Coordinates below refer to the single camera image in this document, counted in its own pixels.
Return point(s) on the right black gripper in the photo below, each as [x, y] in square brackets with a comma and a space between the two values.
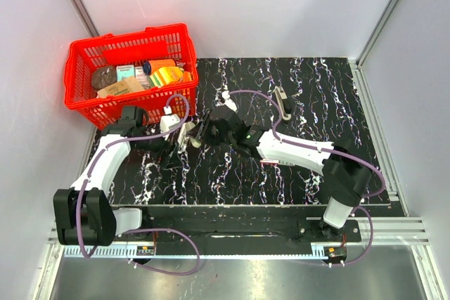
[204, 135]

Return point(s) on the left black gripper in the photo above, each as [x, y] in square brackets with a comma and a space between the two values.
[174, 159]

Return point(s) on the beige stapler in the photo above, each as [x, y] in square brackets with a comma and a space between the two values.
[283, 103]
[188, 135]

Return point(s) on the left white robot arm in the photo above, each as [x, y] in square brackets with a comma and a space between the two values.
[83, 211]

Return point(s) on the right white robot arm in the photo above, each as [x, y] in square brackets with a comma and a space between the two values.
[345, 178]

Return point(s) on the yellow green juice carton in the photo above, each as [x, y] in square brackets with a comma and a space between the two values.
[165, 76]

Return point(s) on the white red staple box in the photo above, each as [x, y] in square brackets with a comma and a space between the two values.
[276, 162]

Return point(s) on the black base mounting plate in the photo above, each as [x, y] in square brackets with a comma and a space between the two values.
[241, 230]

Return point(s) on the red plastic shopping basket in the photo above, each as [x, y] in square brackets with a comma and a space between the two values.
[153, 43]

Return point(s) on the orange cylindrical bottle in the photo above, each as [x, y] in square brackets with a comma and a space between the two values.
[150, 66]

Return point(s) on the brown cardboard box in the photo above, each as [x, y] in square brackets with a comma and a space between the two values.
[125, 86]

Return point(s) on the pink white small packet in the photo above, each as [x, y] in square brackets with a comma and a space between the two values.
[141, 76]

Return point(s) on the teal white small box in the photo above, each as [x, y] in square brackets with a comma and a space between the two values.
[125, 72]

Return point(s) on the brown round bread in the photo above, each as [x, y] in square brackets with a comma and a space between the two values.
[103, 77]

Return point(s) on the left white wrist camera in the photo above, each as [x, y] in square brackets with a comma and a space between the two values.
[168, 122]

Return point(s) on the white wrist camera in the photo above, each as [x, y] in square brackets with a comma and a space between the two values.
[227, 101]
[168, 122]

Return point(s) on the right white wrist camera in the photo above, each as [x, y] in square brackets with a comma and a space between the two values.
[227, 101]

